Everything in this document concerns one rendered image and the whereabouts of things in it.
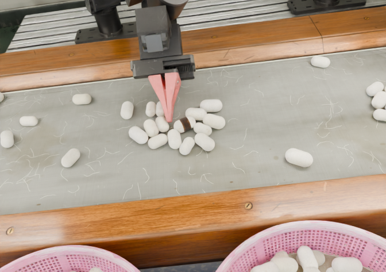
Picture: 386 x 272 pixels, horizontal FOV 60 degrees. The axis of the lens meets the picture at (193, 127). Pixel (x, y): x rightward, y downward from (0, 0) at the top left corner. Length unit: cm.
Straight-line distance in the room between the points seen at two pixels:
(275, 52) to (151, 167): 34
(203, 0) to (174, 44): 58
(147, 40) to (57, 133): 25
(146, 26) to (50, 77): 31
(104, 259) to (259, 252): 18
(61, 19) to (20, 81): 44
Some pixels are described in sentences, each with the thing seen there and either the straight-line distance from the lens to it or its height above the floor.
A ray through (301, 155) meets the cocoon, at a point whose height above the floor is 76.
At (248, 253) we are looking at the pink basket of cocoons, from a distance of 42.
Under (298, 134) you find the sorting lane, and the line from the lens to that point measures 55.
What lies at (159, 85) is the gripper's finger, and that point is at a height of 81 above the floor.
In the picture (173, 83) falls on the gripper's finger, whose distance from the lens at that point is 53.
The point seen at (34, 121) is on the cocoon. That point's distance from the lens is 65.
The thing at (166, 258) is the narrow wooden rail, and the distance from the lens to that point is 48.
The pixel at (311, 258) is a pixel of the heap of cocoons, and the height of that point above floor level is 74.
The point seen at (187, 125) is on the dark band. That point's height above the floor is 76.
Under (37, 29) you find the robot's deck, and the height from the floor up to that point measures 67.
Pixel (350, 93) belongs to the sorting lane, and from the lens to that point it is 64.
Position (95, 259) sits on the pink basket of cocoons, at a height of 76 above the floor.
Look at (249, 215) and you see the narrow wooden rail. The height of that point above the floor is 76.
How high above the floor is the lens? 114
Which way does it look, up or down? 45 degrees down
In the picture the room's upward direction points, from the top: 8 degrees counter-clockwise
